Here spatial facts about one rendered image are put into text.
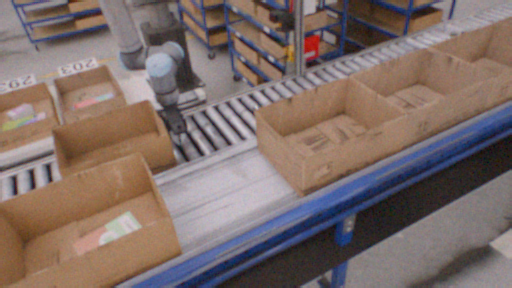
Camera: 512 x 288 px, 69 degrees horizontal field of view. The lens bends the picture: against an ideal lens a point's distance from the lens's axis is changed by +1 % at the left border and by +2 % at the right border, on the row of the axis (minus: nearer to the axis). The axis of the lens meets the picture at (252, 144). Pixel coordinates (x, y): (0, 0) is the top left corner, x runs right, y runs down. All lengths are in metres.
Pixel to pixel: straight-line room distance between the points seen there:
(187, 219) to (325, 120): 0.65
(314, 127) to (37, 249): 0.98
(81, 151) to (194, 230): 0.78
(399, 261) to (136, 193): 1.42
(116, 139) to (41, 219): 0.60
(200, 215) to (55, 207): 0.41
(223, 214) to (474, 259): 1.50
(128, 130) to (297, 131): 0.75
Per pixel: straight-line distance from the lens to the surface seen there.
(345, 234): 1.34
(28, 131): 1.93
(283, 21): 1.92
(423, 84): 1.73
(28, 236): 1.29
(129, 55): 1.50
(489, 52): 2.03
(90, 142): 1.72
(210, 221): 1.13
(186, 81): 2.02
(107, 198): 1.24
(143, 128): 1.73
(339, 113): 1.49
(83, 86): 2.27
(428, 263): 2.19
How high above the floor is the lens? 1.74
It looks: 39 degrees down
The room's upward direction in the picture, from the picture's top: 6 degrees counter-clockwise
